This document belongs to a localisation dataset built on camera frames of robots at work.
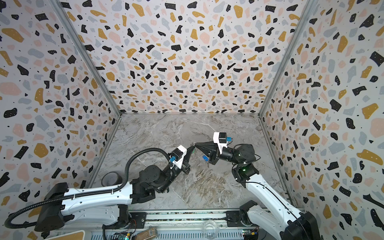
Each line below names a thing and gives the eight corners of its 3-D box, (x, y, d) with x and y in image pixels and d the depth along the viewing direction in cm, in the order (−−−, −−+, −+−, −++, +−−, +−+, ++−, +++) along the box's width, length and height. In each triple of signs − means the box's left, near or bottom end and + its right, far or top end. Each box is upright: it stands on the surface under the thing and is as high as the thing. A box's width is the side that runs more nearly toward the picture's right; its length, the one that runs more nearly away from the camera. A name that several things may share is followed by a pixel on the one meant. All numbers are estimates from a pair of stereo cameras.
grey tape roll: (104, 187, 86) (99, 184, 82) (107, 176, 90) (103, 172, 86) (121, 185, 87) (117, 182, 83) (123, 174, 91) (120, 170, 87)
